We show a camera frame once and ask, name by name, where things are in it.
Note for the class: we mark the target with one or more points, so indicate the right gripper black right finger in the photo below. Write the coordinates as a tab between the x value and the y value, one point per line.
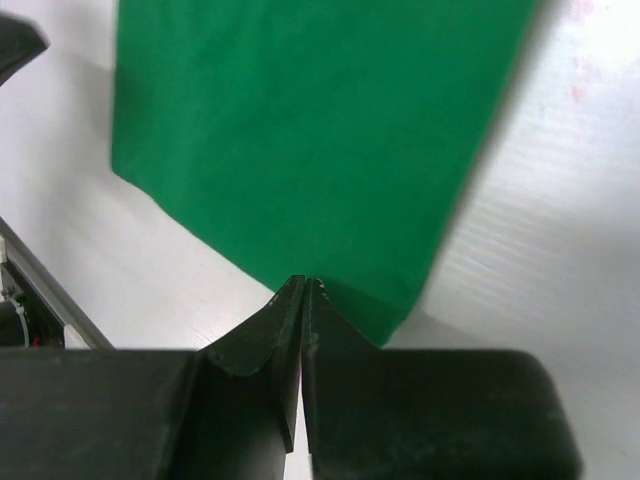
373	413

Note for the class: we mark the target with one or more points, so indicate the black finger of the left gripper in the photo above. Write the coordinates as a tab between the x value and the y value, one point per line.
21	42

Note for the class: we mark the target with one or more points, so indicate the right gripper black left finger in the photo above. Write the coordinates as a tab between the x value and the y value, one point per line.
227	411

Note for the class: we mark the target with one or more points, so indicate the green garment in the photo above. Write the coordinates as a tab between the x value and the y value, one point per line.
324	138

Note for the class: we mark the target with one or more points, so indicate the aluminium rail front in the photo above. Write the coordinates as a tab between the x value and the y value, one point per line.
48	290

